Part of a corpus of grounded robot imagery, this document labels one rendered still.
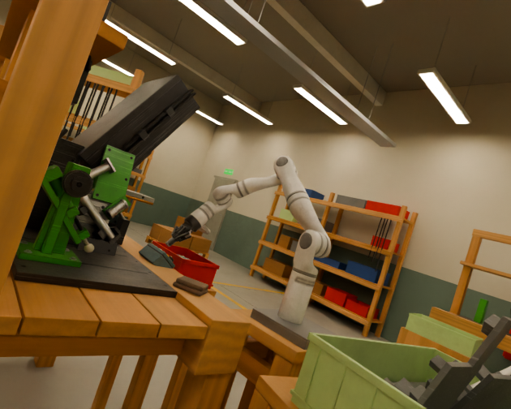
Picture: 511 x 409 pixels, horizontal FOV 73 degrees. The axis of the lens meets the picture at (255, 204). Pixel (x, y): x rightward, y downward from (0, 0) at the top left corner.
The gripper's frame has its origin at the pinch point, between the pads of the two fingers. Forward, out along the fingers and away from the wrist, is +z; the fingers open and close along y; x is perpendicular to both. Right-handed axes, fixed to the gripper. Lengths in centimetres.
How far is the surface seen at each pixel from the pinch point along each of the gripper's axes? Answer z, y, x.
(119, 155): -4.8, -4.5, -40.5
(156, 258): 10.3, 12.3, -5.5
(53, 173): 19, 27, -53
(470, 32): -515, -89, 105
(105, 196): 9.3, 0.0, -32.2
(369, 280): -255, -164, 387
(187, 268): 0.6, -0.7, 16.1
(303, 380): 10, 83, 7
